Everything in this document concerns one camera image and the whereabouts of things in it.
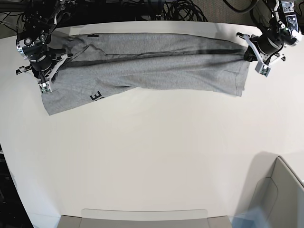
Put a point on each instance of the black cable bundle background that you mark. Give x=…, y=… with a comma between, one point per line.
x=168, y=10

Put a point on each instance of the grey T-shirt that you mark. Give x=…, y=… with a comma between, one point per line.
x=103, y=65

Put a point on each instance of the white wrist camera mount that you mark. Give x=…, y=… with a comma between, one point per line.
x=264, y=63
x=45, y=80

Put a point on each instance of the grey chair right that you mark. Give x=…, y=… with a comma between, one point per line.
x=278, y=200

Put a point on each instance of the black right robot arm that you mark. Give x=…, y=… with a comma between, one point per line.
x=40, y=20

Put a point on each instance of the grey chair bottom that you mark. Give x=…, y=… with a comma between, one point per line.
x=96, y=218

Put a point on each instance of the grey chair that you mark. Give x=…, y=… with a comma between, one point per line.
x=96, y=218
x=278, y=200

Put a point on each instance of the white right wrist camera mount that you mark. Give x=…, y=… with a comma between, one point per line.
x=45, y=80

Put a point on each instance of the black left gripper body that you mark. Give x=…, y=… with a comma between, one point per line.
x=265, y=46

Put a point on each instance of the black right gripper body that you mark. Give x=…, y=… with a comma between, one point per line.
x=42, y=63

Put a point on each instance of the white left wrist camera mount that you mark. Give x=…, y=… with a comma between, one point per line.
x=264, y=63

